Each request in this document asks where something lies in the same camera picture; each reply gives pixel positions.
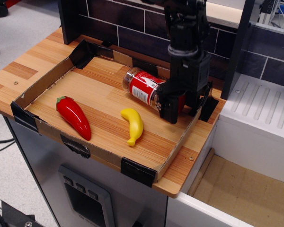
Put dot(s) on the dark grey upright post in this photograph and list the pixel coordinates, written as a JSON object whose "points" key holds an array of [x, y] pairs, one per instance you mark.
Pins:
{"points": [[239, 49]]}

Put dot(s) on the red-lidded spice bottle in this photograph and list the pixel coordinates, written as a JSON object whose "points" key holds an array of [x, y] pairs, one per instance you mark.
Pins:
{"points": [[143, 86]]}

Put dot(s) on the yellow toy banana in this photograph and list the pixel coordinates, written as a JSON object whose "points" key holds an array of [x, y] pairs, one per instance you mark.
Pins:
{"points": [[135, 124]]}

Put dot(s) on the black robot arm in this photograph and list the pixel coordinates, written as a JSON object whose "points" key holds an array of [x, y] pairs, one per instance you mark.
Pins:
{"points": [[187, 27]]}

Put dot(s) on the red toy chili pepper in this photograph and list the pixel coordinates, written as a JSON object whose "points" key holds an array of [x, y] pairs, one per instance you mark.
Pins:
{"points": [[74, 115]]}

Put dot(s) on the white toy sink unit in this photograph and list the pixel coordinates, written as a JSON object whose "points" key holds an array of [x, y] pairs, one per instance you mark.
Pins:
{"points": [[238, 180]]}

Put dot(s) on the grey toy oven front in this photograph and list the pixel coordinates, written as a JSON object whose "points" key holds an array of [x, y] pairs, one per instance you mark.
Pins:
{"points": [[90, 201]]}

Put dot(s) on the taped cardboard fence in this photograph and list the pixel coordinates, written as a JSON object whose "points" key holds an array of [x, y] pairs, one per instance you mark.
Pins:
{"points": [[92, 75]]}

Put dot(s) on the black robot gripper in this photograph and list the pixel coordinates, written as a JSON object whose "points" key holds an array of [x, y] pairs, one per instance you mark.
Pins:
{"points": [[189, 71]]}

